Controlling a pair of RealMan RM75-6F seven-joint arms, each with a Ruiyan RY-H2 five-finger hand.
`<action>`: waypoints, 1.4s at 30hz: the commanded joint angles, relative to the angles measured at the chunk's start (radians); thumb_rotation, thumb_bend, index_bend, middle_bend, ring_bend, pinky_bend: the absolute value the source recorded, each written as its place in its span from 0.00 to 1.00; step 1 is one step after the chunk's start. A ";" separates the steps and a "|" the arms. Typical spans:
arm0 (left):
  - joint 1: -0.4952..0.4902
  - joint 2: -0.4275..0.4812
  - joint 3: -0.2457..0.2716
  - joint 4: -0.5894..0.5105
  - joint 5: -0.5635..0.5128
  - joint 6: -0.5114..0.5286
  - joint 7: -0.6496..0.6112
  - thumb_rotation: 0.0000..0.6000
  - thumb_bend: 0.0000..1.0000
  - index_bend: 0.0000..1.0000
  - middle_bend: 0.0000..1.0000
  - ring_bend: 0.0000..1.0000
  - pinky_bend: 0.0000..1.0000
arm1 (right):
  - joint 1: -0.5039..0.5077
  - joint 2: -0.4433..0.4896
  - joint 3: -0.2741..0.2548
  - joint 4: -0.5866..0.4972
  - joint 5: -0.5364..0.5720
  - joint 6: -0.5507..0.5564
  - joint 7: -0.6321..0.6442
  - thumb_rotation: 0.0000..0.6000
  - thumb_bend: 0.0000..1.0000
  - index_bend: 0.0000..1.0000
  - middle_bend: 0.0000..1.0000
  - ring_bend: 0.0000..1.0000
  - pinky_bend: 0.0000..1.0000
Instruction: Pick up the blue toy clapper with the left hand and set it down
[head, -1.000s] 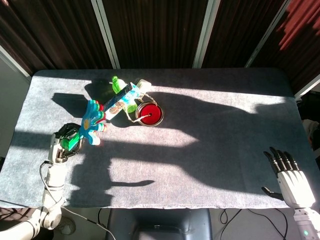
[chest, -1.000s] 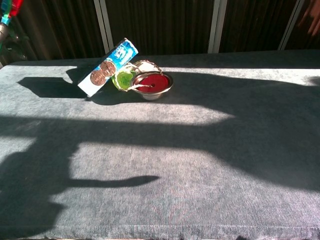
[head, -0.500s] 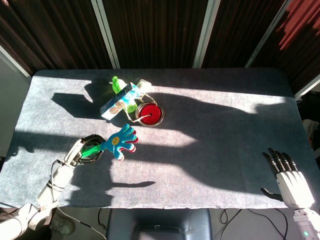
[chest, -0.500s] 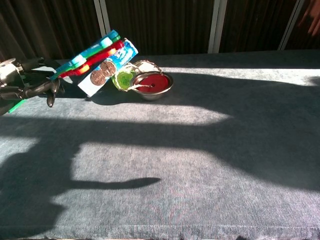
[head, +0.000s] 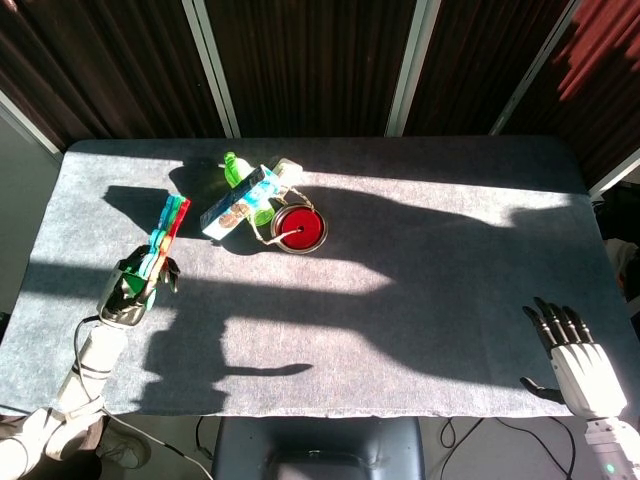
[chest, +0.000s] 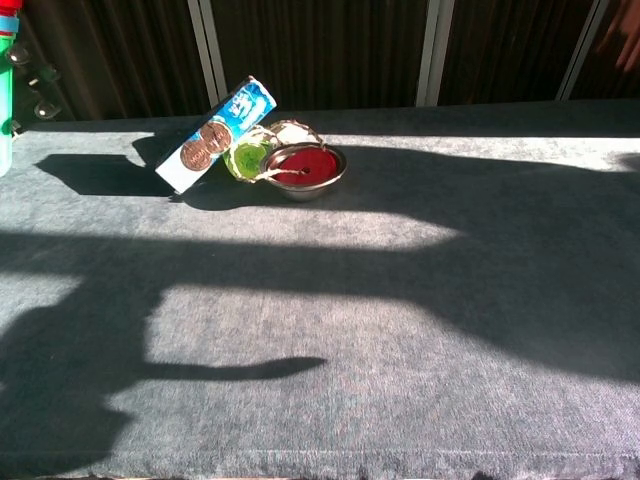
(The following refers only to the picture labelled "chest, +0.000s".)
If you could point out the dark brown pleated curtain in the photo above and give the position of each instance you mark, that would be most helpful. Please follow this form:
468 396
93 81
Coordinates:
325 50

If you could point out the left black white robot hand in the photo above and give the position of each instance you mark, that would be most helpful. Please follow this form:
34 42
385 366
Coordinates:
45 107

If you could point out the red round tin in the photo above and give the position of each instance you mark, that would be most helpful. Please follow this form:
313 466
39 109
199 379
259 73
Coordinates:
305 192

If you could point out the red round disc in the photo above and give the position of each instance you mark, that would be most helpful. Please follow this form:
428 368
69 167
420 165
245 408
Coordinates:
320 167

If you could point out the green plastic bottle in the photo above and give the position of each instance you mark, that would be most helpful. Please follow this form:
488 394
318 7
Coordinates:
245 157

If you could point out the grey table cloth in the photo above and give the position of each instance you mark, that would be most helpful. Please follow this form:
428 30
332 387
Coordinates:
350 300

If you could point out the blue white cookie box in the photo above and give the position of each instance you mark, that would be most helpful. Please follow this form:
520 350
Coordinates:
210 140

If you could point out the white window frame post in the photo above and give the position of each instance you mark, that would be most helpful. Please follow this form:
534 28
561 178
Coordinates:
582 50
432 50
207 55

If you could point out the blue green hand clapper toy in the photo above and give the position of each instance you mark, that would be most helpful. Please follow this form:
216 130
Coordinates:
5 85

